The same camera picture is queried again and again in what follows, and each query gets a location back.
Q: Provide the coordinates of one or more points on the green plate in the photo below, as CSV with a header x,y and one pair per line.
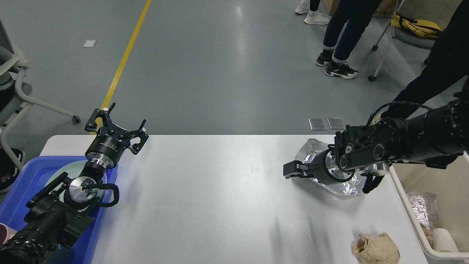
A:
x,y
69,168

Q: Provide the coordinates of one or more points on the yellow bag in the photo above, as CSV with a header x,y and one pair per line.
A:
x,y
419,27

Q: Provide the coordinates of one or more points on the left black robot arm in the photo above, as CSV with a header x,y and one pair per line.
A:
x,y
59,213

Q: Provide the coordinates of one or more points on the right floor plate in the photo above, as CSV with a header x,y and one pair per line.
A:
x,y
336,123

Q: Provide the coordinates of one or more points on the floor plate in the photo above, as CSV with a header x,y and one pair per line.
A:
x,y
317,124
336,123

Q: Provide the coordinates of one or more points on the white paper cup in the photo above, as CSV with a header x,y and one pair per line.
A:
x,y
443,241

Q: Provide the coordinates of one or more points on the person with black sneakers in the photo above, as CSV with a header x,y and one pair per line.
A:
x,y
343,32

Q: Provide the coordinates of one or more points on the cardboard box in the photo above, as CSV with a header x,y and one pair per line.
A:
x,y
385,9

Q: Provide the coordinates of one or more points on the pink mug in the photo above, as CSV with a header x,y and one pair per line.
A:
x,y
6,233

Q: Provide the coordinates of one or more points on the crumpled brown paper bag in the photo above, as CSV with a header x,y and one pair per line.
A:
x,y
381,249

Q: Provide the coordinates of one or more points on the blue plastic tray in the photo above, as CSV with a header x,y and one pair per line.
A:
x,y
30,181

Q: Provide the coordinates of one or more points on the person with beige sneakers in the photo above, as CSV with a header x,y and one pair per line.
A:
x,y
448,63

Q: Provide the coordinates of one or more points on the left grey office chair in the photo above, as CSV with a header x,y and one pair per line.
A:
x,y
14,60

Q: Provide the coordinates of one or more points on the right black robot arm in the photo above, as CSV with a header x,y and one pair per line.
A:
x,y
435,139

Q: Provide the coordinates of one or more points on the seated person grey sweater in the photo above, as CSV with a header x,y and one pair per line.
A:
x,y
8,171

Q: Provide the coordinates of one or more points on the left floor plate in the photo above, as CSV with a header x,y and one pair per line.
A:
x,y
317,124

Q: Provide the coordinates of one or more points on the person with white shoes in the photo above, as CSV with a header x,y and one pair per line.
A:
x,y
313,15

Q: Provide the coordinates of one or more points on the foil tray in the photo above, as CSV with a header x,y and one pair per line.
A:
x,y
424,204
352,188

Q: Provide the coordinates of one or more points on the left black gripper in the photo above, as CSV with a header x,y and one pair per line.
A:
x,y
106,148

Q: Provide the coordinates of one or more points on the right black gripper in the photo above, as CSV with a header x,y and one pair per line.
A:
x,y
323,168

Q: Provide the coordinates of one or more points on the beige plastic bin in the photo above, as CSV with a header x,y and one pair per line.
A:
x,y
451,186

